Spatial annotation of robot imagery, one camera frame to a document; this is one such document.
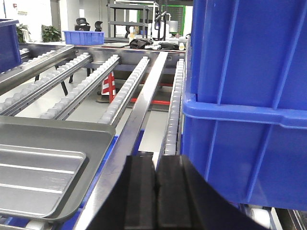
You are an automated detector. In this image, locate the potted green plant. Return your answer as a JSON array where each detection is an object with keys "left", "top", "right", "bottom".
[{"left": 41, "top": 25, "right": 61, "bottom": 43}]

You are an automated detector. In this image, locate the white roller track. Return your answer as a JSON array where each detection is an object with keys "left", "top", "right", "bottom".
[
  {"left": 40, "top": 55, "right": 120, "bottom": 120},
  {"left": 98, "top": 56, "right": 150, "bottom": 127},
  {"left": 0, "top": 53, "right": 92, "bottom": 116},
  {"left": 164, "top": 59, "right": 184, "bottom": 155}
]

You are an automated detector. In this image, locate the large blue plastic crate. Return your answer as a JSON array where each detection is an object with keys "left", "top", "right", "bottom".
[{"left": 182, "top": 93, "right": 307, "bottom": 210}]

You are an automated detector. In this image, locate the small blue bin far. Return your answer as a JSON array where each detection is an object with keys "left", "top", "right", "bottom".
[{"left": 63, "top": 31, "right": 105, "bottom": 46}]

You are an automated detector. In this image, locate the dark metal shelving unit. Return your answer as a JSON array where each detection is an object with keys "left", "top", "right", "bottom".
[{"left": 107, "top": 0, "right": 152, "bottom": 41}]

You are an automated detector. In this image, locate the upper stacked blue crate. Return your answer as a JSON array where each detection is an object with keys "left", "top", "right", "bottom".
[{"left": 190, "top": 0, "right": 307, "bottom": 110}]

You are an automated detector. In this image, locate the red white traffic cone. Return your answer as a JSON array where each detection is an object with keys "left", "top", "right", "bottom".
[{"left": 96, "top": 71, "right": 116, "bottom": 103}]

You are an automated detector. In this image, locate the blue crate at left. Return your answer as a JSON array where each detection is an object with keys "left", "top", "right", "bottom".
[{"left": 0, "top": 19, "right": 22, "bottom": 73}]

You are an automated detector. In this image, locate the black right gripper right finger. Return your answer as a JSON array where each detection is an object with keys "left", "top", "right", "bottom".
[{"left": 157, "top": 155, "right": 264, "bottom": 230}]

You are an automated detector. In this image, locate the black office chair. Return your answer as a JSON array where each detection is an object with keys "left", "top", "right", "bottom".
[{"left": 75, "top": 17, "right": 91, "bottom": 31}]

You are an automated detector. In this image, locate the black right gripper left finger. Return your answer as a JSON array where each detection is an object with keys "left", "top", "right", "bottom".
[{"left": 87, "top": 156, "right": 155, "bottom": 230}]

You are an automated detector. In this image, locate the steel divider rail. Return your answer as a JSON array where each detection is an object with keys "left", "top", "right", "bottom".
[{"left": 73, "top": 52, "right": 168, "bottom": 230}]

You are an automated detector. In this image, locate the silver metal tray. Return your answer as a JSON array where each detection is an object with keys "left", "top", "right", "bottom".
[{"left": 0, "top": 116, "right": 116, "bottom": 223}]

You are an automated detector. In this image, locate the black bag on table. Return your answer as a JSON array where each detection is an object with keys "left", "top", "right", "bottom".
[{"left": 130, "top": 38, "right": 153, "bottom": 49}]

